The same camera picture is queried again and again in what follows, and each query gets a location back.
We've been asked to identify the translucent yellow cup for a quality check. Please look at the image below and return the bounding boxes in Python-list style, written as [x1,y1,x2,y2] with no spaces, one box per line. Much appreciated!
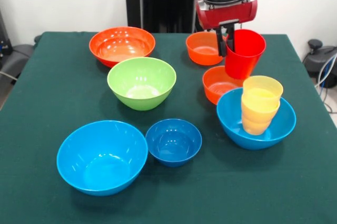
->
[242,75,284,104]

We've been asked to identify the dark green tablecloth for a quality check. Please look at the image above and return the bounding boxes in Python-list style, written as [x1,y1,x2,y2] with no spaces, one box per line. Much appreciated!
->
[0,31,337,224]

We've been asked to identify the small dark blue bowl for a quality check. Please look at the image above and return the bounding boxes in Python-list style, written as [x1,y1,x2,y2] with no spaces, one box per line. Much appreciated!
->
[145,118,203,168]

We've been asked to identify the small plain orange bowl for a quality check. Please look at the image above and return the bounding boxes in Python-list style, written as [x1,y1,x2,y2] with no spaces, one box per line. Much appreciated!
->
[185,31,227,66]

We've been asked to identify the white and blue cables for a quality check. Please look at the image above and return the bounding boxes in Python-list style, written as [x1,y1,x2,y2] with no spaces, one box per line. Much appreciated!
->
[314,53,337,114]

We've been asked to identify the red cup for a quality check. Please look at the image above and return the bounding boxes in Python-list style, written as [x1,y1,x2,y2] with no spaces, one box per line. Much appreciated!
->
[224,29,267,79]

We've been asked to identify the orange bowl with ringed bottom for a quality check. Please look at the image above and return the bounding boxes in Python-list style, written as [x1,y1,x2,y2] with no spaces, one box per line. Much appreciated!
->
[202,65,247,106]

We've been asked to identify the green bowl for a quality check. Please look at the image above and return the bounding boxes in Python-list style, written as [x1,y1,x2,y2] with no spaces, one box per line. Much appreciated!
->
[106,56,177,111]

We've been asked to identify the large blue bowl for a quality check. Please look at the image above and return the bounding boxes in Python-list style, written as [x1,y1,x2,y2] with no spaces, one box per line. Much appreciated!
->
[56,120,148,197]
[216,87,297,151]

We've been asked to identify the stack of yellow cups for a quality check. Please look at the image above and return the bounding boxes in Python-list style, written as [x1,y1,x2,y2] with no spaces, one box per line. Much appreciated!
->
[241,94,281,136]

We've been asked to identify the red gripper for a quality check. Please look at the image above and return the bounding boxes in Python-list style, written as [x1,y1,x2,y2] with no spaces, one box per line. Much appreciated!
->
[195,0,259,57]

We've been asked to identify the large orange bowl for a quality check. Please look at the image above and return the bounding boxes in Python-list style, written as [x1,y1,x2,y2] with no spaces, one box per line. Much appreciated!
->
[88,26,156,68]

